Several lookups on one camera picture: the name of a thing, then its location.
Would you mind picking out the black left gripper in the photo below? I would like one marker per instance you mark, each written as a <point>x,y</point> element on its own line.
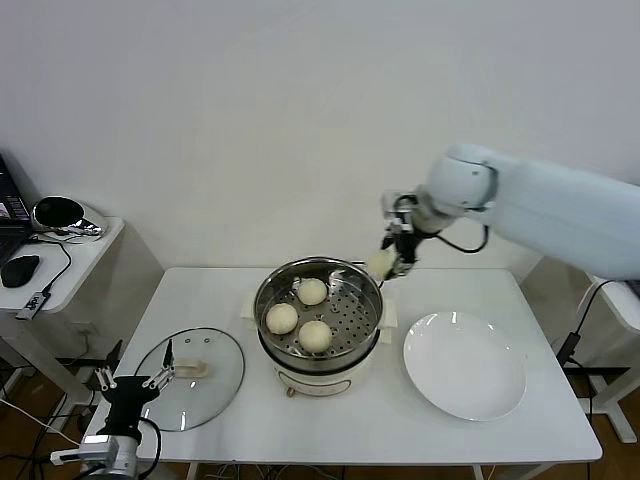
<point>130,397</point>

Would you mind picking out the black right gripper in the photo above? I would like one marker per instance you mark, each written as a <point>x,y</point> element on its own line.
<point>407,247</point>

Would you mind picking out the white steamed baozi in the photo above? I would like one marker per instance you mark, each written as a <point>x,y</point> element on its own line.
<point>315,336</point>
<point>380,262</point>
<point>282,318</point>
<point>313,291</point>

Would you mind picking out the glass pot lid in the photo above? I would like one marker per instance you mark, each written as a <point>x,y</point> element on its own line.
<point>210,400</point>

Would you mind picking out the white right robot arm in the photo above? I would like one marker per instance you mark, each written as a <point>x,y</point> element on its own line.
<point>550,210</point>

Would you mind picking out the stainless steel steamer basket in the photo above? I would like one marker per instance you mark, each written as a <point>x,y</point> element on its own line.
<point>357,320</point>

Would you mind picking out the white side table with mouse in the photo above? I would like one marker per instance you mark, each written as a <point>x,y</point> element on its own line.
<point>95,265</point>

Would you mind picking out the grey usb hub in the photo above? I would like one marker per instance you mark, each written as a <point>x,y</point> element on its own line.
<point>35,302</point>

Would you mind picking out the white round plate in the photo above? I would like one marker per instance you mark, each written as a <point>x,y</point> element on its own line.
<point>465,370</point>

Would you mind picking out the cream electric cooking pot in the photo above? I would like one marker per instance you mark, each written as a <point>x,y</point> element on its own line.
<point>320,380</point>

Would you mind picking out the black computer mouse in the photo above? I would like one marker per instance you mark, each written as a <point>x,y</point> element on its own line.
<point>21,270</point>

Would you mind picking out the shiny chrome helmet-like object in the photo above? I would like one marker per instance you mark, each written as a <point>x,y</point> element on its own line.
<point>75,225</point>

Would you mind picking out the black laptop beside chrome object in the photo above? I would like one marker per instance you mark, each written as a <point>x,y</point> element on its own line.
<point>10,235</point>

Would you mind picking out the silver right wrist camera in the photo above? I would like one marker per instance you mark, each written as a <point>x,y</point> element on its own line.
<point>400,215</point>

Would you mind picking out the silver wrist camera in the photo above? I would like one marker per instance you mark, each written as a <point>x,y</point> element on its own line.
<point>100,445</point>
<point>400,215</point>

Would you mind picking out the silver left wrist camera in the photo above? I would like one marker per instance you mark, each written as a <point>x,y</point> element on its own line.
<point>100,445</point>

